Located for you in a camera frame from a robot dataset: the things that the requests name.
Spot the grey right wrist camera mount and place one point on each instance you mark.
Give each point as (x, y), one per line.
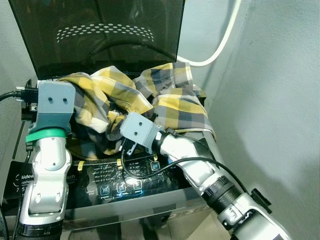
(140, 130)

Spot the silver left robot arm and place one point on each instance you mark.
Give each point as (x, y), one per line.
(47, 175)

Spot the dark tinted washer lid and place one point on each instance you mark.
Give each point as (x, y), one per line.
(95, 30)

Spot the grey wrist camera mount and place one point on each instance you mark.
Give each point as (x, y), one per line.
(55, 105)
(140, 130)

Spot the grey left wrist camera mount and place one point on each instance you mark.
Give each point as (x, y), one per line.
(55, 105)

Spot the yellow grey plaid shirt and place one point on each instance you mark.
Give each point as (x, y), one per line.
(170, 100)

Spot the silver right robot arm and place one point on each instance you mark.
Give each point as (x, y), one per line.
(215, 185)

